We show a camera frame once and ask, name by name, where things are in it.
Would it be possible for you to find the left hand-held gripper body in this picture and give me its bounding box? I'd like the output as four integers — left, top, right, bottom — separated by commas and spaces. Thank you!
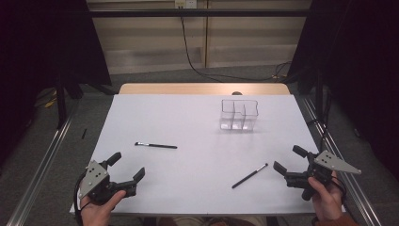
77, 159, 138, 206

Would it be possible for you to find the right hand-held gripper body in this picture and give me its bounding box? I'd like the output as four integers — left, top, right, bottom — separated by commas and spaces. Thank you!
283, 150, 362, 202

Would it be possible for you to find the clear plastic organizer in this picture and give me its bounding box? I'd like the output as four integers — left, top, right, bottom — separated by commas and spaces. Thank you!
219, 99, 260, 132

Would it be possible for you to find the person's left hand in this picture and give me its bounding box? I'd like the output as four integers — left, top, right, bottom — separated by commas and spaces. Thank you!
79, 189, 127, 226

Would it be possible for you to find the person's right hand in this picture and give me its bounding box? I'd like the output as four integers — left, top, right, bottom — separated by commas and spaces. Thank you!
307, 170, 344, 222

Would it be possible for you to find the black stand pole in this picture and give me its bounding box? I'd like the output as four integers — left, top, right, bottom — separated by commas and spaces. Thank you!
55, 72, 69, 130
314, 69, 326, 121

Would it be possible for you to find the white table board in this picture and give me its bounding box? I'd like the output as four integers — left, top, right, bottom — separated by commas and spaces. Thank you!
69, 93, 346, 216

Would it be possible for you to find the yellow floor item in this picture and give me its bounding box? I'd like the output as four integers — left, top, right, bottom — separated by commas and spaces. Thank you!
43, 97, 59, 109

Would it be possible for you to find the wooden table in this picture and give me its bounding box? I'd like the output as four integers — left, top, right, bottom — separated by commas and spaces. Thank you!
118, 82, 291, 96

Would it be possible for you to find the dark curtain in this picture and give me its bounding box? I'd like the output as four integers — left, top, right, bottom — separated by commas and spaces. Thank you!
288, 0, 399, 180
0, 0, 112, 164

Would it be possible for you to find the black horizontal metal bar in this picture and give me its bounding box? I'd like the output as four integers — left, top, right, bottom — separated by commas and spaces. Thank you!
88, 8, 311, 18

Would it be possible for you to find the left hand-held gripper cable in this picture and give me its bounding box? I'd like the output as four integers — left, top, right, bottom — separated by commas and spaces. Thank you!
72, 180, 88, 225

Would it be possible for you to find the hand-held gripper cable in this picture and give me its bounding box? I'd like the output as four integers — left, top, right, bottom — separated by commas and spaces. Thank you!
330, 175, 348, 203
72, 180, 88, 225

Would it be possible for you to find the black cable beside table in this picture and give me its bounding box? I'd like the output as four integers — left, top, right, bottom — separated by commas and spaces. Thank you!
306, 90, 333, 152

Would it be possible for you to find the right hand-held gripper cable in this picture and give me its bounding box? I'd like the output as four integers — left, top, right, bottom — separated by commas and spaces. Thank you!
330, 175, 348, 203

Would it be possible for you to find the aluminium rail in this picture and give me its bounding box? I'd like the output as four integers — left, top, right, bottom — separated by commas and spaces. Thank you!
300, 95, 382, 226
6, 100, 81, 226

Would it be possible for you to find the black wall cable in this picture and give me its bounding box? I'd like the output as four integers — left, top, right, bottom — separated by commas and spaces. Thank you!
180, 15, 293, 83

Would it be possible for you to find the white wall socket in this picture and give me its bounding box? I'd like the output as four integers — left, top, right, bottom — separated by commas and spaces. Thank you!
174, 0, 198, 9

